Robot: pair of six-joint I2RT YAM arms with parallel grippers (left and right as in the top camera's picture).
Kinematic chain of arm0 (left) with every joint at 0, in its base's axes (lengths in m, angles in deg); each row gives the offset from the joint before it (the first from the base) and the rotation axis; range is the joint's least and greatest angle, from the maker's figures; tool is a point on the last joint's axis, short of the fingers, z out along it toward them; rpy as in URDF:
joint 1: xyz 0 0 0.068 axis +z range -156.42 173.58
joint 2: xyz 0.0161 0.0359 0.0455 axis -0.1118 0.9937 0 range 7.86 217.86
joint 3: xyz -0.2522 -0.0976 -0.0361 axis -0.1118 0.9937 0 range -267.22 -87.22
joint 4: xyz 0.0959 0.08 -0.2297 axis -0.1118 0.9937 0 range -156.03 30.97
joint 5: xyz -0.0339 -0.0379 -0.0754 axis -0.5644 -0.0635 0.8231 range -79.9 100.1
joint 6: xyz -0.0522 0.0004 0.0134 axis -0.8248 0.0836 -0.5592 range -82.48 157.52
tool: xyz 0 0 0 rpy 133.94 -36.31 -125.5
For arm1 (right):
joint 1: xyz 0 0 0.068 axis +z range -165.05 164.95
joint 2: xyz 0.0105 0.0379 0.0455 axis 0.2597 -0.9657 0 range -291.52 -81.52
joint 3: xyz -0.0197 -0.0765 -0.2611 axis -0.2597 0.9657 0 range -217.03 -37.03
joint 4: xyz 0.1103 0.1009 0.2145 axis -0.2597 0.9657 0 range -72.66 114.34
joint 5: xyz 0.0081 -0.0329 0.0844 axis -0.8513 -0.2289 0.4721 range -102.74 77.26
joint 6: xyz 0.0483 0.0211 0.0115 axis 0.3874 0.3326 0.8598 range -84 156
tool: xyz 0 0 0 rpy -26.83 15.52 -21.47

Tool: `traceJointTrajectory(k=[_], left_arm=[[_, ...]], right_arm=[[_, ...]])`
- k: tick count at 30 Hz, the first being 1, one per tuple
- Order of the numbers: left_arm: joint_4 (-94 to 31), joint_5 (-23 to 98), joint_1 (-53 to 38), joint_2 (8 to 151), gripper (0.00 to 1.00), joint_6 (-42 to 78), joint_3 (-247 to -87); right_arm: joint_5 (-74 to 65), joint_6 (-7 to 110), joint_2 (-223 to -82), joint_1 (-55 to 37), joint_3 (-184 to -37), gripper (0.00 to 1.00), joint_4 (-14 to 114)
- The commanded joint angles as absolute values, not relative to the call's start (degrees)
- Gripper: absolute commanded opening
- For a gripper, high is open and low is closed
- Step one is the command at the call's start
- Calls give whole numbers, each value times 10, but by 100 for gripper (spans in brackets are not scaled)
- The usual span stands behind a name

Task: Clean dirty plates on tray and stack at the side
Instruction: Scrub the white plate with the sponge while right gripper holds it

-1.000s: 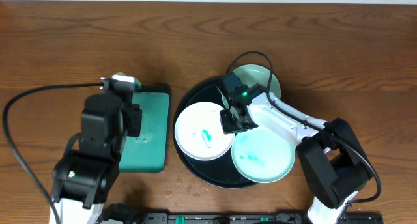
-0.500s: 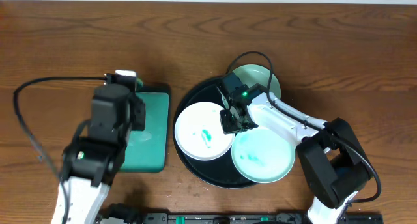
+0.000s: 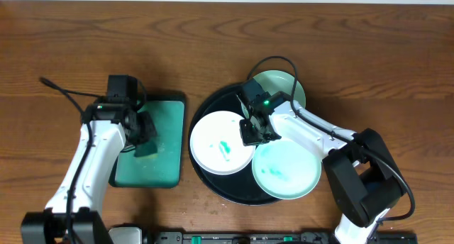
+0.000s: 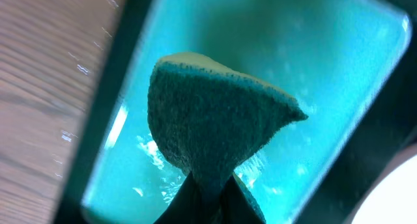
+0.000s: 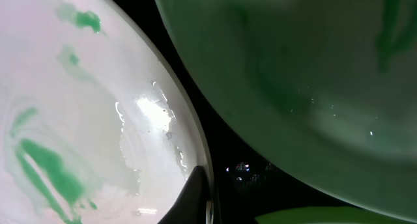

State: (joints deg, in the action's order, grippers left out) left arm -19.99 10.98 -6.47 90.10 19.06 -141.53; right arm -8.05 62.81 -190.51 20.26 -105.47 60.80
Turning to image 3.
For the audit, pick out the round black serving tray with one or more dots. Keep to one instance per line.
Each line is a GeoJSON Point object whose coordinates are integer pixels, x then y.
{"type": "Point", "coordinates": [239, 187]}

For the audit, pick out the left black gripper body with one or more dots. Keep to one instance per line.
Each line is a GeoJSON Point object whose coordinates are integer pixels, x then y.
{"type": "Point", "coordinates": [146, 129]}

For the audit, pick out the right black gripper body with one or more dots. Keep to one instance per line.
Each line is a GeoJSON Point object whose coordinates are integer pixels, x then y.
{"type": "Point", "coordinates": [250, 132]}

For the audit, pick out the white plate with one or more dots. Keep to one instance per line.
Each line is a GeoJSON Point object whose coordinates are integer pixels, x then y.
{"type": "Point", "coordinates": [216, 144]}

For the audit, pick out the near mint green plate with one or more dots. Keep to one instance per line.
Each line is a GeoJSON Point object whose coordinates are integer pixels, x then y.
{"type": "Point", "coordinates": [285, 170]}

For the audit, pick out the green scrubbing sponge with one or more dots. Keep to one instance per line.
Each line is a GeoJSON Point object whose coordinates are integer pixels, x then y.
{"type": "Point", "coordinates": [146, 149]}

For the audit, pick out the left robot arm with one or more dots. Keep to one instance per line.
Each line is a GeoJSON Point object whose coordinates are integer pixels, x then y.
{"type": "Point", "coordinates": [111, 124]}

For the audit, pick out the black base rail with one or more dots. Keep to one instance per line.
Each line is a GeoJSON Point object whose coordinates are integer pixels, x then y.
{"type": "Point", "coordinates": [133, 234]}

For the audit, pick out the far mint green plate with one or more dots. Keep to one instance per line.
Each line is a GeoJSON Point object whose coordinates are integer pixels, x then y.
{"type": "Point", "coordinates": [274, 81]}

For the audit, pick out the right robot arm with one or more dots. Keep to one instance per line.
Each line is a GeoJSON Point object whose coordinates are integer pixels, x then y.
{"type": "Point", "coordinates": [363, 176]}

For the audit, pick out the mint green plate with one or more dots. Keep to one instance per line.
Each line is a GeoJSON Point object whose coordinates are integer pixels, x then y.
{"type": "Point", "coordinates": [274, 81]}
{"type": "Point", "coordinates": [285, 170]}

